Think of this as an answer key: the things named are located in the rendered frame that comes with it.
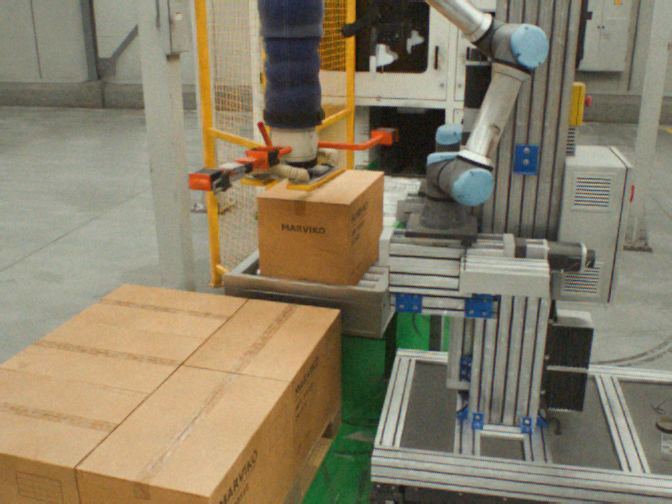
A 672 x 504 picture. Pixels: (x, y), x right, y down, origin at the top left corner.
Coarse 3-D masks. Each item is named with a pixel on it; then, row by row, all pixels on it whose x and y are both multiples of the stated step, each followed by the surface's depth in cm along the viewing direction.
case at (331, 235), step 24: (264, 192) 300; (288, 192) 299; (312, 192) 299; (336, 192) 299; (360, 192) 299; (264, 216) 295; (288, 216) 291; (312, 216) 288; (336, 216) 285; (360, 216) 301; (264, 240) 298; (288, 240) 295; (312, 240) 292; (336, 240) 288; (360, 240) 305; (264, 264) 302; (288, 264) 299; (312, 264) 295; (336, 264) 292; (360, 264) 310
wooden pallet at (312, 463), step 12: (336, 408) 291; (336, 420) 293; (324, 432) 288; (336, 432) 295; (324, 444) 285; (312, 456) 278; (324, 456) 280; (312, 468) 270; (300, 480) 263; (312, 480) 266; (288, 492) 239; (300, 492) 252
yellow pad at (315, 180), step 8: (328, 168) 275; (336, 168) 276; (344, 168) 279; (312, 176) 260; (320, 176) 263; (328, 176) 266; (336, 176) 272; (288, 184) 254; (296, 184) 254; (304, 184) 253; (312, 184) 254; (320, 184) 258
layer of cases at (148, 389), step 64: (128, 320) 274; (192, 320) 274; (256, 320) 274; (320, 320) 274; (0, 384) 227; (64, 384) 228; (128, 384) 228; (192, 384) 228; (256, 384) 228; (320, 384) 265; (0, 448) 194; (64, 448) 195; (128, 448) 195; (192, 448) 195; (256, 448) 205
